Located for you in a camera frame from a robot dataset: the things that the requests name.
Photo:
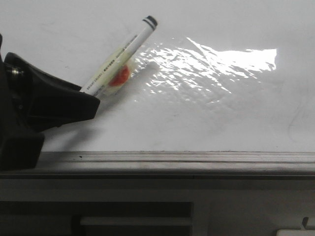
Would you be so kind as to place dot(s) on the red round magnet taped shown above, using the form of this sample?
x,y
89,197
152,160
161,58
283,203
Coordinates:
x,y
121,77

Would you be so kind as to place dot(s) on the white whiteboard marker black cap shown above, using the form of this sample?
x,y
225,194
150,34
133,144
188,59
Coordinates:
x,y
98,83

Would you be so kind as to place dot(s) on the white whiteboard with aluminium frame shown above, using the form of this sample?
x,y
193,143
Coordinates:
x,y
222,87

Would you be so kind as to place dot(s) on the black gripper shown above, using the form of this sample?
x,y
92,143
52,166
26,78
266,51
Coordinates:
x,y
31,100

